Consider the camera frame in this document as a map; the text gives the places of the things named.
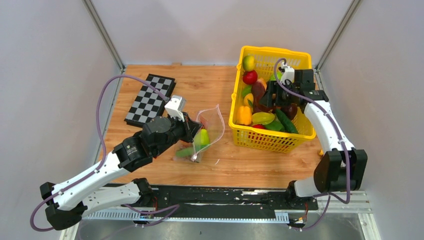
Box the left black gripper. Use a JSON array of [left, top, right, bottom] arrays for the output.
[[154, 110, 204, 157]]

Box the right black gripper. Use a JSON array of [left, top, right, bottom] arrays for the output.
[[259, 80, 299, 108]]

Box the green pear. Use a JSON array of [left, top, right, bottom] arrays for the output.
[[193, 128, 211, 147]]

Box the clear zip top bag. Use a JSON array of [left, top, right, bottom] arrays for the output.
[[172, 105, 225, 163]]

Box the red tomato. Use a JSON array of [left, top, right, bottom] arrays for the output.
[[242, 70, 258, 85]]

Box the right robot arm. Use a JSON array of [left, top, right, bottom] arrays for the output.
[[261, 67, 368, 209]]

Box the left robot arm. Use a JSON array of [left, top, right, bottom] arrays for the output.
[[40, 112, 203, 231]]

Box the yellow green starfruit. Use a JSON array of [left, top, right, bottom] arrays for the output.
[[251, 112, 276, 125]]

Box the green bell pepper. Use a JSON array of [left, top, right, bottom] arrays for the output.
[[264, 120, 286, 132]]

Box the yellow bell pepper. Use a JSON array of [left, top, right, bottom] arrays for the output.
[[235, 105, 253, 126]]

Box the yellow plastic basket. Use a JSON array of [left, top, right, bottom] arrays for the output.
[[228, 45, 317, 153]]

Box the dark green cucumber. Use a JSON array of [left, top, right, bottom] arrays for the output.
[[275, 108, 299, 134]]

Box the yellow green mango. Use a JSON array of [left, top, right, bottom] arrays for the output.
[[242, 55, 255, 72]]

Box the black white chessboard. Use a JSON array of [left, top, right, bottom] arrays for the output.
[[124, 73, 176, 128]]

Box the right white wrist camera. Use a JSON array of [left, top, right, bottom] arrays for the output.
[[279, 64, 295, 85]]

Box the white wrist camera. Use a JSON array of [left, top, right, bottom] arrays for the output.
[[279, 64, 295, 85], [164, 95, 186, 122]]

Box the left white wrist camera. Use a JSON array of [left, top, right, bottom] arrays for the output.
[[164, 95, 186, 122]]

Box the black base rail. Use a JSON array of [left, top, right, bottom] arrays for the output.
[[69, 185, 372, 224]]

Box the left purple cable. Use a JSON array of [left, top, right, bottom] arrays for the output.
[[29, 74, 170, 232]]

